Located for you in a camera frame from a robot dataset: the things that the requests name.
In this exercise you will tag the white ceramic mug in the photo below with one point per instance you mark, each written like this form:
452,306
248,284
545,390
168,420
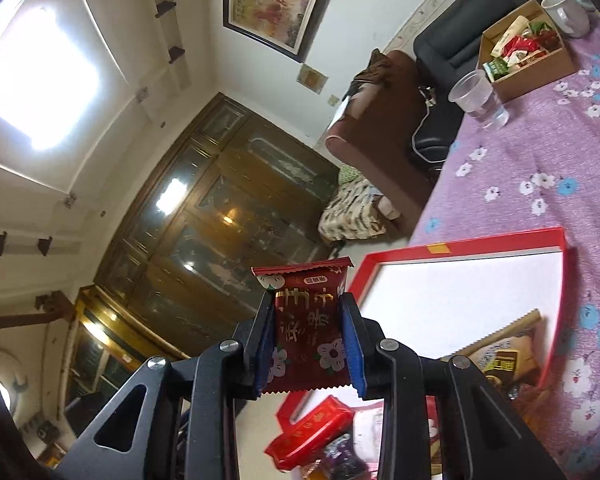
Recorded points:
569,16

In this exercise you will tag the black leather sofa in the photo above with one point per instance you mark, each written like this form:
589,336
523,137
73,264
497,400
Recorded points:
445,52

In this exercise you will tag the long red snack pack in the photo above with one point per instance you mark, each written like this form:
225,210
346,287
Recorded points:
302,441

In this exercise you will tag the cardboard snack box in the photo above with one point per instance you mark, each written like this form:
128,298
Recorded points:
523,51

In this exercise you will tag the patterned blanket bed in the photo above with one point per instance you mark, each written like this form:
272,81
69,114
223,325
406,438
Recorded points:
358,210

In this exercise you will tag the purple floral tablecloth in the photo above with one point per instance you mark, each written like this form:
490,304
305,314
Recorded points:
542,169

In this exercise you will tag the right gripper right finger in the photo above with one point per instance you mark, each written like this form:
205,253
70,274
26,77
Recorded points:
480,434

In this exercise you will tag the maroon Soulkiss cake packet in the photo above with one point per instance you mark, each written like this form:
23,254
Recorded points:
506,357

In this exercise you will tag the brown armchair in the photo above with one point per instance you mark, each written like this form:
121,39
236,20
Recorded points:
373,133

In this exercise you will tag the red gift box tray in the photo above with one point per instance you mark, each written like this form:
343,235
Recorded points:
440,299

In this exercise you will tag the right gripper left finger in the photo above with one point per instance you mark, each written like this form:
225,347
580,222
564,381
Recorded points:
176,420

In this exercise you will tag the red flower snack packet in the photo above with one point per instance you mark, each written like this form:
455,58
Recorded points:
306,351

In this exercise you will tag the clear water cup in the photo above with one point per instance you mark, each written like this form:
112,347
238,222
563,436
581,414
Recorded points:
477,98

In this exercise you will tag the wooden cabinet doors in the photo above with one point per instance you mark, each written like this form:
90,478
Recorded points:
232,193

